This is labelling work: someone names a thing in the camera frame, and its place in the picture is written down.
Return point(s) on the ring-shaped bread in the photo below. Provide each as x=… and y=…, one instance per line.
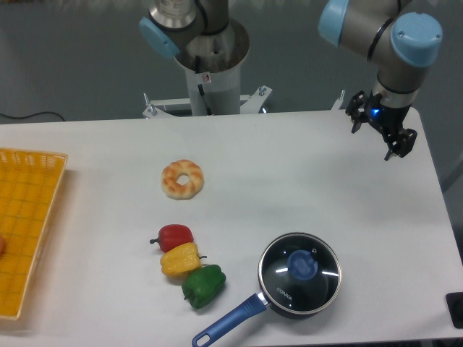
x=182, y=179

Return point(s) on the red bell pepper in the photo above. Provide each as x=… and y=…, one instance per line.
x=172, y=236

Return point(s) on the black object at table edge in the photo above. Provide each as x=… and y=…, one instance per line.
x=455, y=305

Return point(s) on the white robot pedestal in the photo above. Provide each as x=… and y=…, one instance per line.
x=212, y=66

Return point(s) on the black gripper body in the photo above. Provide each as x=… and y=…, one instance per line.
x=387, y=120

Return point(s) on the glass lid blue knob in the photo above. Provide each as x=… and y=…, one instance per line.
x=299, y=275

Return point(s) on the dark pot blue handle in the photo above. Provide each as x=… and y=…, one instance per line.
x=231, y=320

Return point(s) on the yellow bell pepper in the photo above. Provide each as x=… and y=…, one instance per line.
x=181, y=260

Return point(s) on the green bell pepper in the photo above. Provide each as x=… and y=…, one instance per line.
x=202, y=286

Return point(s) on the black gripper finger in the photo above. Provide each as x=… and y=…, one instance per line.
x=357, y=110
x=401, y=143

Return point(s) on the yellow woven basket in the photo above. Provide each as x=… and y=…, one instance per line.
x=29, y=183

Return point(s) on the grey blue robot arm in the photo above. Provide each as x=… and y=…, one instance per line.
x=402, y=45

